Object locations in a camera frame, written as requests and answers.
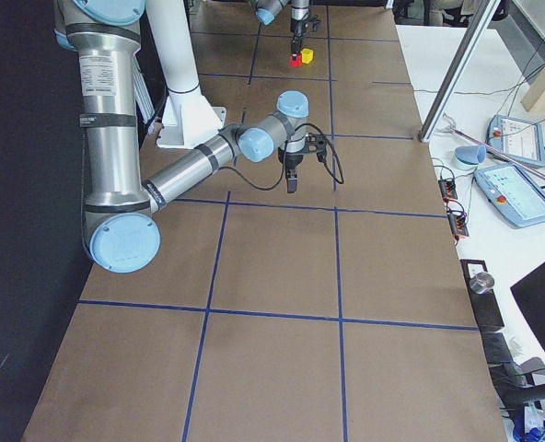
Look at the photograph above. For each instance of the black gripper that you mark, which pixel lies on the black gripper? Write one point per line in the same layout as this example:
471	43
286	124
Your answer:
296	25
292	162

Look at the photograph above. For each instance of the yellow wooden block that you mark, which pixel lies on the yellow wooden block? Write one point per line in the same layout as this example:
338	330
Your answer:
307	56

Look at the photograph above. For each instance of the red wooden block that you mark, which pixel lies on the red wooden block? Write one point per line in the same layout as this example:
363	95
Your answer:
296	60

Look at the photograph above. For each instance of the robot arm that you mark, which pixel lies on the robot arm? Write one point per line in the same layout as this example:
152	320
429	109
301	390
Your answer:
119	233
267	11

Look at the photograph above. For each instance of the brown paper table cover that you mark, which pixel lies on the brown paper table cover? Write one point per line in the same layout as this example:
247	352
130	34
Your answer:
335	313

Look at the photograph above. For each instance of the orange black connector box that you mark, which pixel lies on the orange black connector box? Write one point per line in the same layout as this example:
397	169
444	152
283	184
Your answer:
448	190

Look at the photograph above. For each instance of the long grabber stick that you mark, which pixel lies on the long grabber stick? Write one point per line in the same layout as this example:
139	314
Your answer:
452	128

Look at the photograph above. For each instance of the mint green tape roll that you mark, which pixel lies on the mint green tape roll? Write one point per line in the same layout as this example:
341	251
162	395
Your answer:
461	165

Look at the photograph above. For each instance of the light blue cup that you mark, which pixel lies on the light blue cup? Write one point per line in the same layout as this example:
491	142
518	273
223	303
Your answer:
471	155

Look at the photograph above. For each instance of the near teach pendant tablet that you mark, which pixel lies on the near teach pendant tablet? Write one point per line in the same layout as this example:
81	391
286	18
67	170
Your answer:
517	197

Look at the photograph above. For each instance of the teach pendant tablet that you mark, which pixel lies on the teach pendant tablet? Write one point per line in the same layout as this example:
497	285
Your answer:
517	197
519	139

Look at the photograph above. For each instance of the metal cup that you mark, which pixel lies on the metal cup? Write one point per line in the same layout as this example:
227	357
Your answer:
481	283

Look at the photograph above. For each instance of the black box on table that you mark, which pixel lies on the black box on table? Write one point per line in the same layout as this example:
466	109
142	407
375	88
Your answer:
485	308

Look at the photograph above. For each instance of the far teach pendant tablet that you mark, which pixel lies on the far teach pendant tablet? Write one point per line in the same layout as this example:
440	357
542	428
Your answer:
519	139

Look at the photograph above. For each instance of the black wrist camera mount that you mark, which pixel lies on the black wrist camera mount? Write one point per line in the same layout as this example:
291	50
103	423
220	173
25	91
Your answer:
317	144
314	24

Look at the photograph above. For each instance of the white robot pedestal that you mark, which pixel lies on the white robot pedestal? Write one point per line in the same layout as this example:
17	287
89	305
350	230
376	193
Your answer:
189	119

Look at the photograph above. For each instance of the aluminium frame post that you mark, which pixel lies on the aluminium frame post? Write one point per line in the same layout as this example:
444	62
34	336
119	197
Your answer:
468	44

